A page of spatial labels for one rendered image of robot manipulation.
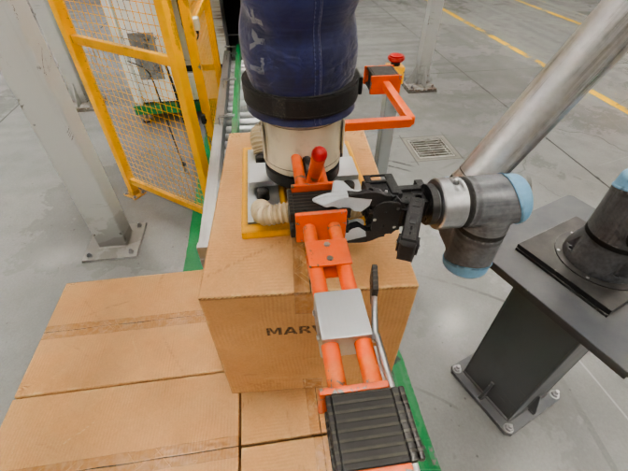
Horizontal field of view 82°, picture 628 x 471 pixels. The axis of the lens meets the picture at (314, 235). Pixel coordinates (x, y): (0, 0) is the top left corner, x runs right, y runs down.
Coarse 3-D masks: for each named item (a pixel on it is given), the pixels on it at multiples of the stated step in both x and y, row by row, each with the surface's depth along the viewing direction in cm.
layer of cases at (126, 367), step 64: (64, 320) 114; (128, 320) 114; (192, 320) 114; (64, 384) 99; (128, 384) 100; (192, 384) 99; (0, 448) 88; (64, 448) 88; (128, 448) 88; (192, 448) 88; (256, 448) 88; (320, 448) 88
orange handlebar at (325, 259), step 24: (360, 120) 83; (384, 120) 83; (408, 120) 83; (312, 240) 55; (336, 240) 54; (312, 264) 51; (336, 264) 51; (312, 288) 49; (336, 360) 41; (360, 360) 41; (336, 384) 39
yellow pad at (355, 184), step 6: (348, 144) 99; (348, 150) 96; (342, 156) 91; (354, 162) 92; (360, 174) 88; (342, 180) 86; (348, 180) 81; (354, 180) 86; (360, 180) 86; (354, 186) 81; (360, 186) 84
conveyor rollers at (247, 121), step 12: (240, 84) 262; (228, 96) 242; (240, 96) 242; (228, 108) 228; (240, 108) 229; (228, 120) 216; (240, 120) 216; (252, 120) 217; (228, 132) 209; (240, 132) 210
